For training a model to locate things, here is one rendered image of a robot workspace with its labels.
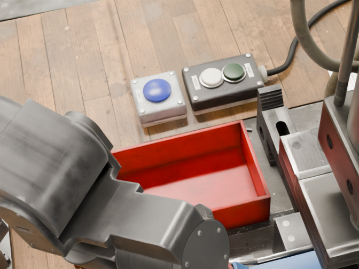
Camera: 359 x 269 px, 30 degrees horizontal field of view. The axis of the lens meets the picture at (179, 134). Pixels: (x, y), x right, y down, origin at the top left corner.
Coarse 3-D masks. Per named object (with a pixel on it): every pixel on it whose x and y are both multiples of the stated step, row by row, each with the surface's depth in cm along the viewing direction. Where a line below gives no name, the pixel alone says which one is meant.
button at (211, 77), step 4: (208, 68) 95; (212, 68) 95; (204, 72) 94; (208, 72) 94; (212, 72) 94; (216, 72) 94; (220, 72) 94; (204, 76) 94; (208, 76) 94; (212, 76) 94; (216, 76) 94; (220, 76) 94; (204, 80) 94; (208, 80) 94; (212, 80) 93; (216, 80) 93; (220, 80) 94; (208, 84) 93; (212, 84) 93; (216, 84) 94
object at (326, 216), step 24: (288, 144) 62; (312, 144) 62; (288, 168) 62; (312, 168) 61; (312, 192) 55; (336, 192) 54; (312, 216) 53; (336, 216) 53; (312, 240) 60; (336, 240) 52; (336, 264) 52
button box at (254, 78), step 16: (320, 16) 103; (208, 64) 96; (224, 64) 96; (240, 64) 96; (288, 64) 97; (192, 80) 95; (224, 80) 94; (240, 80) 94; (256, 80) 94; (192, 96) 93; (208, 96) 93; (224, 96) 93; (240, 96) 94; (256, 96) 95; (192, 112) 95; (208, 112) 95
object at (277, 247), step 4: (276, 228) 76; (276, 232) 76; (276, 236) 77; (276, 240) 78; (280, 240) 75; (276, 244) 78; (280, 244) 75; (272, 248) 81; (276, 248) 79; (280, 248) 76; (276, 252) 79
